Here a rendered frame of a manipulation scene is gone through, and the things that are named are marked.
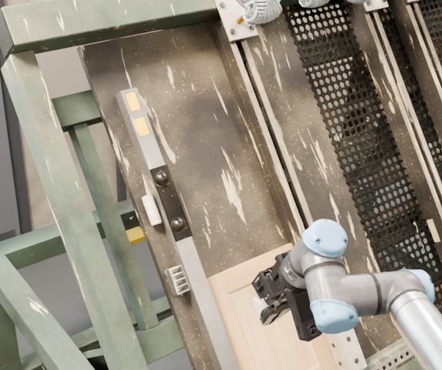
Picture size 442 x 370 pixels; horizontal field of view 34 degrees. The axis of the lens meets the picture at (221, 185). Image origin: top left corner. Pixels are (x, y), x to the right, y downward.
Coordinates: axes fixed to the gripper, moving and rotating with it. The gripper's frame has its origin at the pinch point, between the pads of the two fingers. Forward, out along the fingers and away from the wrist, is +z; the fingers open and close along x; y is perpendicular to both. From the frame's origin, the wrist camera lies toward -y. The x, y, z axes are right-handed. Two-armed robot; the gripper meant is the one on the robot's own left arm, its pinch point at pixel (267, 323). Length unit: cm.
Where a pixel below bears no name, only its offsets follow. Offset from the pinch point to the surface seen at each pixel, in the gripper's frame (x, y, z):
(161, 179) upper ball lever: 2.0, 44.1, 5.3
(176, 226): 2.1, 33.1, 10.3
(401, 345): -62, -13, 43
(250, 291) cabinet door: -20.0, 17.4, 32.6
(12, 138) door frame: -22, 173, 160
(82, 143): 10, 67, 17
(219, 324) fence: -6.1, 12.1, 32.0
